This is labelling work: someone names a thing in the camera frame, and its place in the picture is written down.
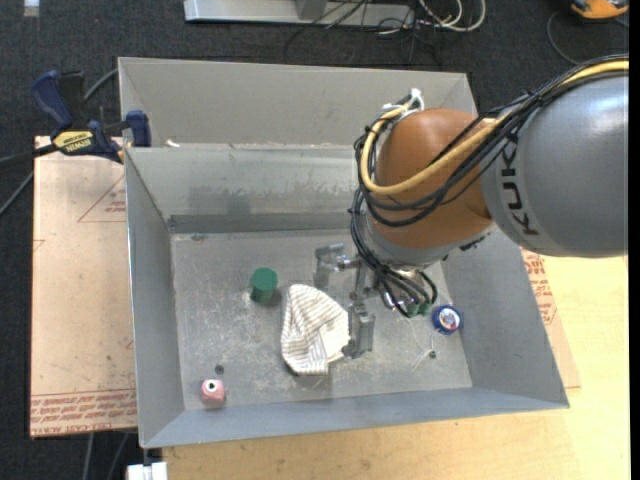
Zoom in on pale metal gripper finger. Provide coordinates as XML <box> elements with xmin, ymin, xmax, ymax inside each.
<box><xmin>313</xmin><ymin>242</ymin><xmax>347</xmax><ymax>290</ymax></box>
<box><xmin>343</xmin><ymin>301</ymin><xmax>377</xmax><ymax>361</ymax></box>

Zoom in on white striped cloth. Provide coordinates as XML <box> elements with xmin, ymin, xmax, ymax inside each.
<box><xmin>279</xmin><ymin>283</ymin><xmax>351</xmax><ymax>377</ymax></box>

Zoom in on blue and white round toy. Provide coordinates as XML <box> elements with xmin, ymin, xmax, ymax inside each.
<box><xmin>431</xmin><ymin>304</ymin><xmax>464</xmax><ymax>336</ymax></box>

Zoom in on green cup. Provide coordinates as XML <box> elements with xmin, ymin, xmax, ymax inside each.
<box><xmin>248</xmin><ymin>266</ymin><xmax>280</xmax><ymax>304</ymax></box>

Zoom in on grey metal bin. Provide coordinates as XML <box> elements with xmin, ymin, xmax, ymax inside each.
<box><xmin>117</xmin><ymin>56</ymin><xmax>571</xmax><ymax>450</ymax></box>

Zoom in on pink cube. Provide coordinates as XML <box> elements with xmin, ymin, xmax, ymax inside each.
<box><xmin>199</xmin><ymin>378</ymin><xmax>227</xmax><ymax>407</ymax></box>

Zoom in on brown cardboard board red print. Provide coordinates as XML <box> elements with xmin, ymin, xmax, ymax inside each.
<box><xmin>29</xmin><ymin>135</ymin><xmax>582</xmax><ymax>440</ymax></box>

